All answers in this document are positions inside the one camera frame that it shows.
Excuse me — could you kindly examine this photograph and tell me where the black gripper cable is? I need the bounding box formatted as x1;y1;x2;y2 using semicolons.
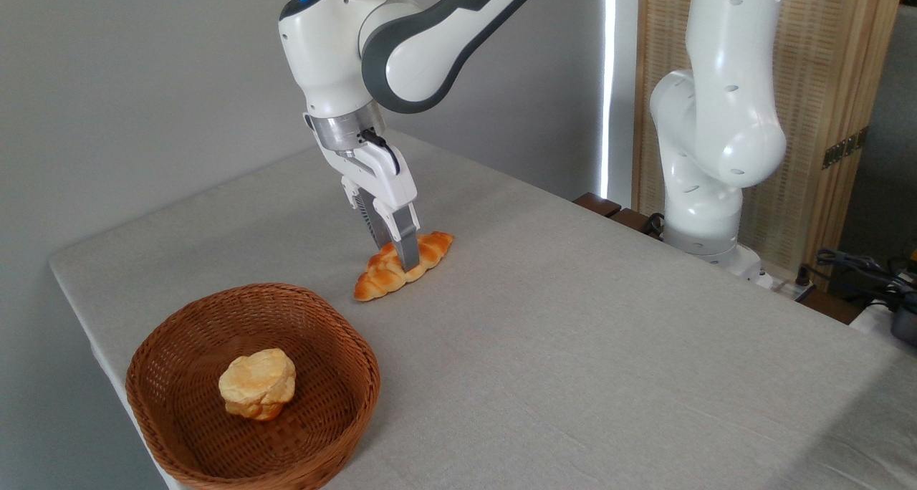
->
358;128;400;176

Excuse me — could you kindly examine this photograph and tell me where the black cable bundle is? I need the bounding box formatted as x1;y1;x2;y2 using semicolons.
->
799;249;917;312

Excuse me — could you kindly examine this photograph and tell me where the dark brown wooden furniture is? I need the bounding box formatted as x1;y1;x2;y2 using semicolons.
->
573;193;666;241

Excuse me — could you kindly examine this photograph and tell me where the brown wicker basket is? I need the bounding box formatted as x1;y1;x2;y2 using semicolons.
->
125;283;381;490

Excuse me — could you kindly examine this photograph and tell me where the metal screen hinge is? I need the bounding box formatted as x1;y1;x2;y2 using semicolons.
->
822;126;869;170

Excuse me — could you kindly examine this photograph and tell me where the braided golden bread loaf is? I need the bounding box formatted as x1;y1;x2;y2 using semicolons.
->
354;231;455;302

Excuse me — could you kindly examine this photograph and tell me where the grey tablecloth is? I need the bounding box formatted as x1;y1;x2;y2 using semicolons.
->
49;130;917;490

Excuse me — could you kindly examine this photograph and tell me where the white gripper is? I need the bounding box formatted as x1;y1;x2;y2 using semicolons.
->
312;127;422;271

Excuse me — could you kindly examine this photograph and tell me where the round pale bread bun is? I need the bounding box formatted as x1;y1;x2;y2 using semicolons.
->
219;348;297;422

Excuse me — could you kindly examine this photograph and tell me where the white power strip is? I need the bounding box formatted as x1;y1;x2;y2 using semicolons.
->
758;274;817;302

